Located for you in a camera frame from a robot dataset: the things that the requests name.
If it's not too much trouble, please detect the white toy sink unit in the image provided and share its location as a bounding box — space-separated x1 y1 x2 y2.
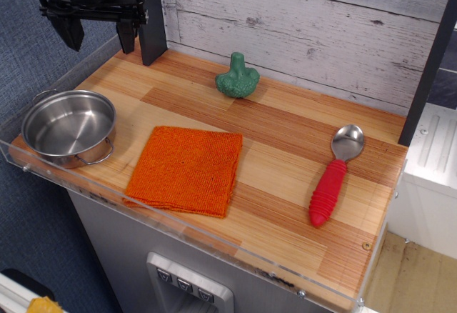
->
387 104 456 259

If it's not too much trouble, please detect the clear acrylic guard rail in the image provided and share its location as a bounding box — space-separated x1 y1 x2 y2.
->
1 50 407 312

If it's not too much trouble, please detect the yellow object bottom left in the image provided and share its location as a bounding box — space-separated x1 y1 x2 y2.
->
26 297 64 313

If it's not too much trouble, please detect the silver dispenser button panel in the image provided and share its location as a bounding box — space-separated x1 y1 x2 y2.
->
146 252 234 312

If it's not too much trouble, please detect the dark right vertical post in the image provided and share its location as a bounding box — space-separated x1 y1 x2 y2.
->
398 0 456 146

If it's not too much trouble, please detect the dark vertical post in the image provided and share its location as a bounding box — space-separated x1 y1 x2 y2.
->
398 0 456 146
139 0 167 66

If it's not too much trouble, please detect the dark left vertical post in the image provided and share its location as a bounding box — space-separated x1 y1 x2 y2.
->
139 0 167 66

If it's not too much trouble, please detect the stainless steel pot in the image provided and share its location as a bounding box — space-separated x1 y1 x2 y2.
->
21 89 116 169

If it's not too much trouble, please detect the red handled metal spoon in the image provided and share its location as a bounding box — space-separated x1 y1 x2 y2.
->
308 124 364 227

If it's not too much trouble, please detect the green toy broccoli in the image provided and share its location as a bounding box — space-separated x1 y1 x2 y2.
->
215 52 260 99

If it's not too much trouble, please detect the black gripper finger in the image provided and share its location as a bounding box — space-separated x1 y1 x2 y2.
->
49 16 84 51
116 21 138 54

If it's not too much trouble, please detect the orange towel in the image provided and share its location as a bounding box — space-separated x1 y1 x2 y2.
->
124 126 243 218

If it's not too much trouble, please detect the grey toy fridge cabinet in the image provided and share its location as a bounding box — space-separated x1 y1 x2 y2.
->
66 187 322 313

